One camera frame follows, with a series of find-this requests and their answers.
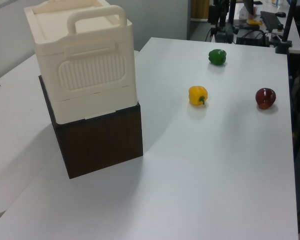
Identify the black pole with table clamp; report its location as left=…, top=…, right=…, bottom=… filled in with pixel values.
left=275, top=0, right=299, bottom=55

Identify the cream plastic cabinet with handles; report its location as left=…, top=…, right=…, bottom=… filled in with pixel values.
left=23, top=0, right=135, bottom=125

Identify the dark red apple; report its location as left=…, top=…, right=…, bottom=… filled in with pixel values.
left=255, top=87, right=277, bottom=110

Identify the green bell pepper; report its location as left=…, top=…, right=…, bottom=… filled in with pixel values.
left=208, top=48, right=227, bottom=66

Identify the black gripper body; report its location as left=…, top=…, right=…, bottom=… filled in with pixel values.
left=207, top=4, right=218, bottom=24

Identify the yellow bell pepper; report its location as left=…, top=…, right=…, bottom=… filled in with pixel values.
left=188, top=85, right=209, bottom=107

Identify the black vertical post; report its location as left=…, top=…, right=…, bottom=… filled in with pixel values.
left=228, top=0, right=236, bottom=26

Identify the black equipment box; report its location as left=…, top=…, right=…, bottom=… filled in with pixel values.
left=236, top=29, right=270, bottom=47

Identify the dark brown wooden box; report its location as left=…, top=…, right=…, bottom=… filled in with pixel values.
left=38, top=74, right=144, bottom=180

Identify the light wooden cupboard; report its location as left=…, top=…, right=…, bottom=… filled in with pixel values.
left=190, top=0, right=210, bottom=22

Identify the dark green device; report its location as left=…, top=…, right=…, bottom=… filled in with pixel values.
left=214, top=23, right=235, bottom=44

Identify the black keyboard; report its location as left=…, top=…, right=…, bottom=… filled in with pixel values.
left=259, top=10, right=284, bottom=33

